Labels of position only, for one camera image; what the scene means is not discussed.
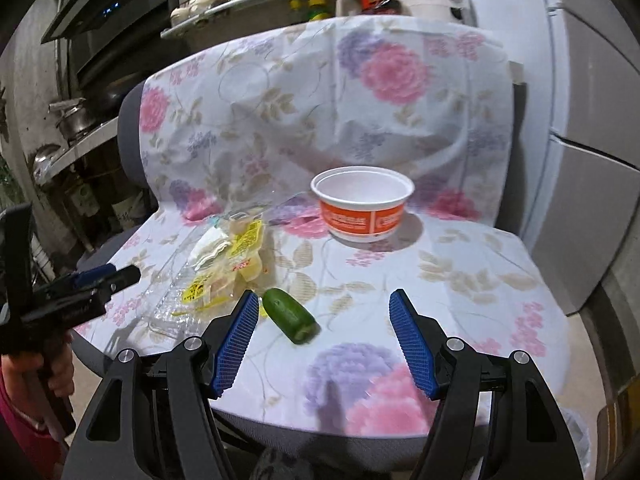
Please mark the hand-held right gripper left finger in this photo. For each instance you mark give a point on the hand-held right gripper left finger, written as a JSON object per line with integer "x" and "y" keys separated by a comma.
{"x": 235, "y": 345}

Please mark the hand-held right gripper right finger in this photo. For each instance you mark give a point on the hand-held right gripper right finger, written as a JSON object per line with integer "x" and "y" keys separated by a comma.
{"x": 412, "y": 345}

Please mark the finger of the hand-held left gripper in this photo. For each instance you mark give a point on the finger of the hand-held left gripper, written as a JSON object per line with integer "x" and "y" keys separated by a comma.
{"x": 95, "y": 275}
{"x": 97, "y": 295}

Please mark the green cucumber piece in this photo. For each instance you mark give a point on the green cucumber piece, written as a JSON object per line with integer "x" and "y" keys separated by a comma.
{"x": 290, "y": 315}

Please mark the clear plastic packaging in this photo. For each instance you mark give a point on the clear plastic packaging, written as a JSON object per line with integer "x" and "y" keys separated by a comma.
{"x": 170, "y": 310}

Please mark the yellow printed plastic wrapper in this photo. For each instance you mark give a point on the yellow printed plastic wrapper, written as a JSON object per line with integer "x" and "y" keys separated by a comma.
{"x": 245, "y": 245}

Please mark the orange white paper bowl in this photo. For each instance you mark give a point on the orange white paper bowl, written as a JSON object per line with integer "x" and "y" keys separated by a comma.
{"x": 360, "y": 225}

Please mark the person's left forearm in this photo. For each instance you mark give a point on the person's left forearm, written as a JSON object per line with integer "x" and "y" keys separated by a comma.
{"x": 20, "y": 440}

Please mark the person's left hand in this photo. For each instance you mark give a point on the person's left hand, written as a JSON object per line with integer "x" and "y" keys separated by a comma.
{"x": 60, "y": 370}

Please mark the floral plastic cloth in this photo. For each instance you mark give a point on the floral plastic cloth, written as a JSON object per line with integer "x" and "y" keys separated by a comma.
{"x": 400, "y": 280}

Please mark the white label bottle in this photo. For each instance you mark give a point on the white label bottle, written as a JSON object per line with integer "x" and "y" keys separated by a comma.
{"x": 127, "y": 212}

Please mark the metal lid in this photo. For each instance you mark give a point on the metal lid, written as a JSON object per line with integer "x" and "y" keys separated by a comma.
{"x": 47, "y": 162}

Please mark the white kitchen counter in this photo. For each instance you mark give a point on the white kitchen counter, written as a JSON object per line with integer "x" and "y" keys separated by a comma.
{"x": 85, "y": 145}

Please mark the grey fabric chair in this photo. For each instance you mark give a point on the grey fabric chair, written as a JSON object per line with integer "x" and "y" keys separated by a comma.
{"x": 131, "y": 140}

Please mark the steel pot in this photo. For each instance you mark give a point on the steel pot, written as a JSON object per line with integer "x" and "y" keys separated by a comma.
{"x": 75, "y": 122}

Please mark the black wok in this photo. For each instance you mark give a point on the black wok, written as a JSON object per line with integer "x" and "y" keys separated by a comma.
{"x": 112, "y": 92}

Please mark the yellow wooden door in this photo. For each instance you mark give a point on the yellow wooden door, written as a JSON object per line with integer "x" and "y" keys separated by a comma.
{"x": 620, "y": 430}

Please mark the black range hood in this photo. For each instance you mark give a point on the black range hood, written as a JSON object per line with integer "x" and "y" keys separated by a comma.
{"x": 110, "y": 15}

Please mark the white refrigerator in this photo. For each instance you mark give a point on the white refrigerator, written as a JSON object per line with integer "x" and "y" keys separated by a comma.
{"x": 580, "y": 135}

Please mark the dark bottle yellow cap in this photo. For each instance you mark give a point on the dark bottle yellow cap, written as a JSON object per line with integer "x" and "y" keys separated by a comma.
{"x": 298, "y": 6}

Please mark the white jug red cap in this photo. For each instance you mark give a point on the white jug red cap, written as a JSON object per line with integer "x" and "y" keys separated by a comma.
{"x": 347, "y": 6}

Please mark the green bottle yellow cap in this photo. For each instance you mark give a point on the green bottle yellow cap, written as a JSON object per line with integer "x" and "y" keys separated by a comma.
{"x": 319, "y": 9}

